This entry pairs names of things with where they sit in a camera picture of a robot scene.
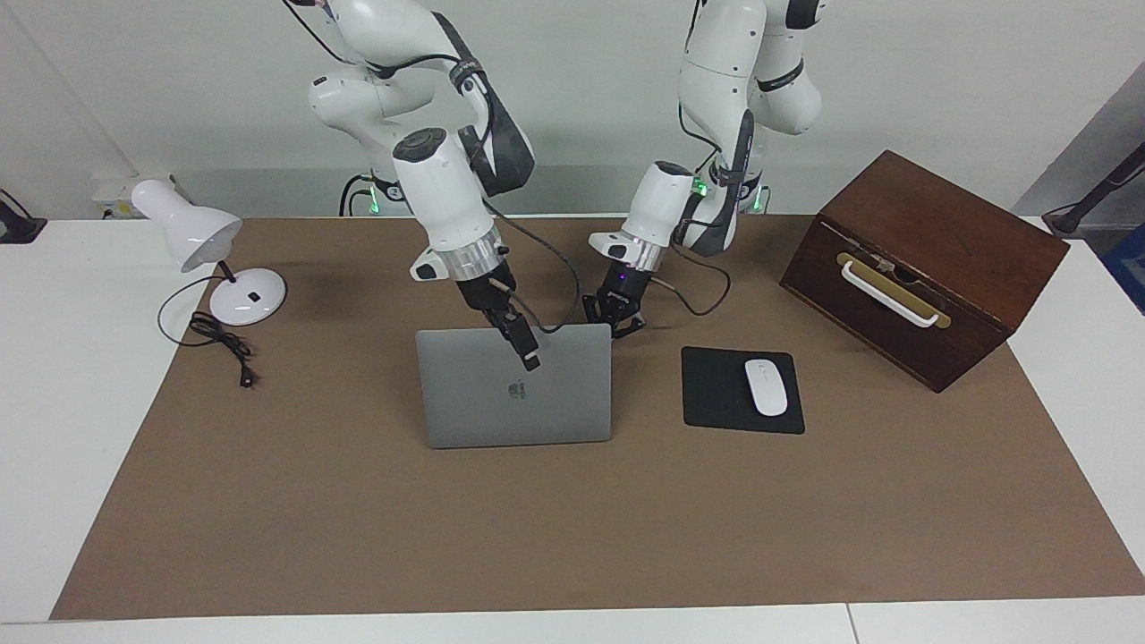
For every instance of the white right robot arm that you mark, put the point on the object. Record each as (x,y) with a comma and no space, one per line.
(447,197)

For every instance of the blue object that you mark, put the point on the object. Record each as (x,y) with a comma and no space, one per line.
(1129,268)

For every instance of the white desk lamp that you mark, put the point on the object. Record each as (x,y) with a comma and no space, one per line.
(188,224)

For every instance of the black stand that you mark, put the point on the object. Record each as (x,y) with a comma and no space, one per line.
(1087,201)

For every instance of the black mouse pad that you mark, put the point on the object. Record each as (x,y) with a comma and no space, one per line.
(716,394)

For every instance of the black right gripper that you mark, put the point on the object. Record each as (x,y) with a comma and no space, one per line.
(487,293)

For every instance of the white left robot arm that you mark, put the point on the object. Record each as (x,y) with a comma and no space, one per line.
(662,206)

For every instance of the brown paper table mat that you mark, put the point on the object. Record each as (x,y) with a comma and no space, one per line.
(572,519)

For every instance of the black clamp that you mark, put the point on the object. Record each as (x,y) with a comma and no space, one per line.
(18,228)

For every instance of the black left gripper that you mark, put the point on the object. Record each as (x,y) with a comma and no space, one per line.
(626,288)

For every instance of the white wall socket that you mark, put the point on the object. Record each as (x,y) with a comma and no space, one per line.
(112,192)

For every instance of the dark brown wooden box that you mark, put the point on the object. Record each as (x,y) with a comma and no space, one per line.
(939,215)

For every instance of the silver grey Apple laptop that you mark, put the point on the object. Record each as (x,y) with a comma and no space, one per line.
(465,402)

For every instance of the white computer mouse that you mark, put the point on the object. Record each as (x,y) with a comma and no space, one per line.
(767,389)

